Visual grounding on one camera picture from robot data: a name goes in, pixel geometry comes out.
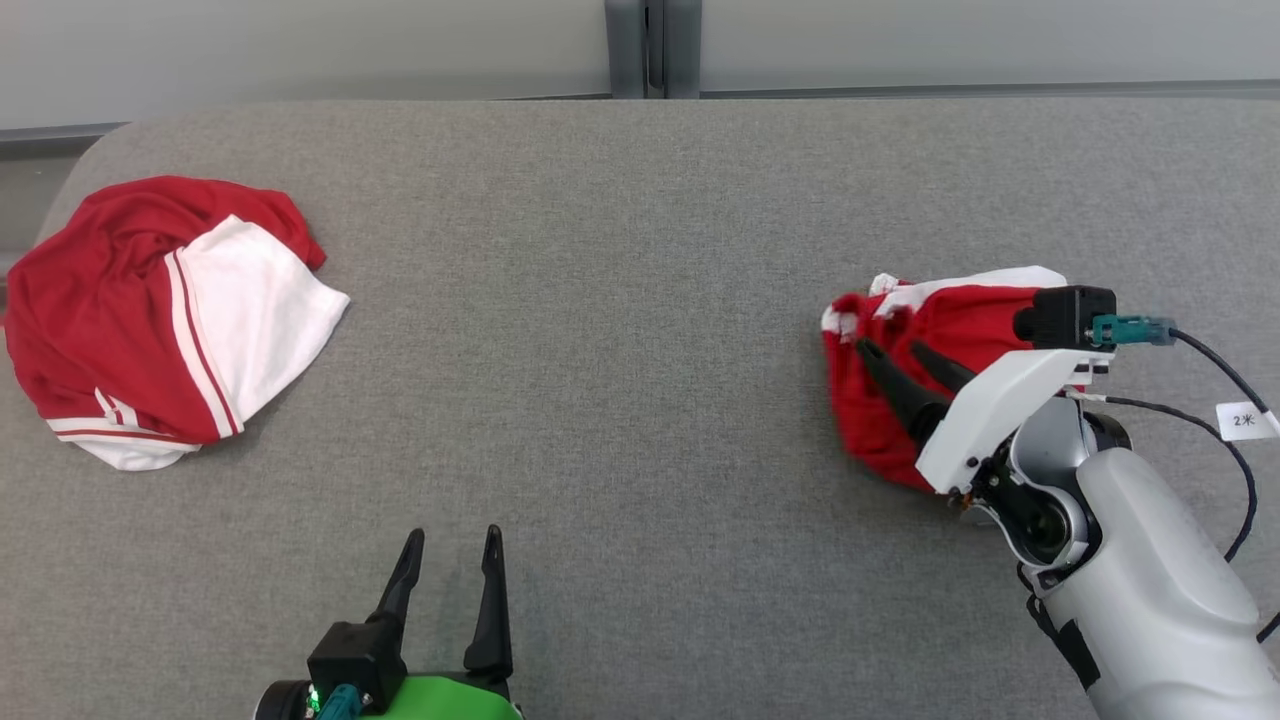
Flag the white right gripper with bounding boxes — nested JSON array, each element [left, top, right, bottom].
[[855, 338, 1116, 497]]

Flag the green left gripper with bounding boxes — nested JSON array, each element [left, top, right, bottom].
[[358, 524, 526, 720]]

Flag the red shorts with white trim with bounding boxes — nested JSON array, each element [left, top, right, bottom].
[[820, 266, 1091, 493]]

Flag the red and white basketball jersey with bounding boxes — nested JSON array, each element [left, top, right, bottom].
[[3, 176, 351, 472]]

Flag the beige fabric mat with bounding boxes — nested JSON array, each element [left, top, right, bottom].
[[0, 97, 1280, 720]]

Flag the thin black cable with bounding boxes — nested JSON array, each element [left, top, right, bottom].
[[1065, 390, 1259, 563]]

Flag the grey partition base rail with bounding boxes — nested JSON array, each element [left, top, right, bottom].
[[700, 80, 1280, 100], [0, 122, 131, 159]]

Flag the white cable label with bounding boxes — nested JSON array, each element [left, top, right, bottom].
[[1216, 400, 1280, 442]]

